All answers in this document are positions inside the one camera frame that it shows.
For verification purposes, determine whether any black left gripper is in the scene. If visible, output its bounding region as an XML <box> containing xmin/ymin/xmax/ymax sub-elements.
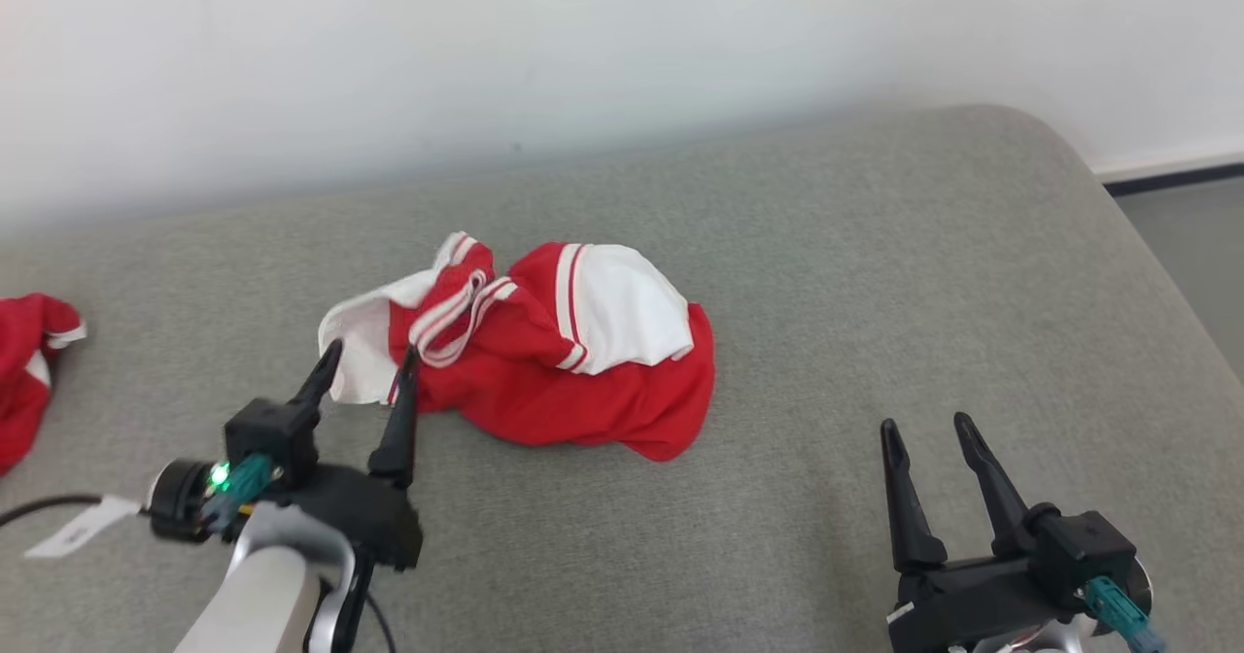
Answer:
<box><xmin>281</xmin><ymin>338</ymin><xmax>425</xmax><ymax>572</ymax></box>

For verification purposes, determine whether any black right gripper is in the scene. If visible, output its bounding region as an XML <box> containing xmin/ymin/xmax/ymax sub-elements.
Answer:
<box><xmin>881</xmin><ymin>412</ymin><xmax>1082</xmax><ymax>653</ymax></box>

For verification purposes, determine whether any red garment with striped trim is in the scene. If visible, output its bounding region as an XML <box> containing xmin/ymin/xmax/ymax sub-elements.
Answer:
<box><xmin>318</xmin><ymin>231</ymin><xmax>717</xmax><ymax>464</ymax></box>

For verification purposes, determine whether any red garment with number print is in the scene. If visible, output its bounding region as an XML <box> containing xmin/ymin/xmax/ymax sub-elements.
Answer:
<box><xmin>0</xmin><ymin>292</ymin><xmax>88</xmax><ymax>477</ymax></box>

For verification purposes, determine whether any teal left camera connector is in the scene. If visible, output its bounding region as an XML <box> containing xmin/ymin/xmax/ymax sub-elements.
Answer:
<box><xmin>201</xmin><ymin>453</ymin><xmax>279</xmax><ymax>533</ymax></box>

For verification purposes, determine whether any teal camera connector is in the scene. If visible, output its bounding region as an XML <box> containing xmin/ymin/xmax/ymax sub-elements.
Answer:
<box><xmin>1082</xmin><ymin>575</ymin><xmax>1168</xmax><ymax>653</ymax></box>
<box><xmin>201</xmin><ymin>453</ymin><xmax>279</xmax><ymax>533</ymax></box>

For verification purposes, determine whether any teal right camera connector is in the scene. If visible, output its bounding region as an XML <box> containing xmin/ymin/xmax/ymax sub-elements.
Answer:
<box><xmin>1082</xmin><ymin>575</ymin><xmax>1168</xmax><ymax>653</ymax></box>

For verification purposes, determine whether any white cable label tag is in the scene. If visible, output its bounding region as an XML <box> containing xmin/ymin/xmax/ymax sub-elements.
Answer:
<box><xmin>23</xmin><ymin>495</ymin><xmax>143</xmax><ymax>560</ymax></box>

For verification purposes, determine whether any thin black cable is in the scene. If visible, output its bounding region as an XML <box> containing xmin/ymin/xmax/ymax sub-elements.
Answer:
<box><xmin>0</xmin><ymin>493</ymin><xmax>149</xmax><ymax>530</ymax></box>

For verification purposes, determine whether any white wall baseboard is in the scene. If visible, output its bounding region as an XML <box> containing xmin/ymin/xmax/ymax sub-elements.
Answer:
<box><xmin>1092</xmin><ymin>152</ymin><xmax>1244</xmax><ymax>185</ymax></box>

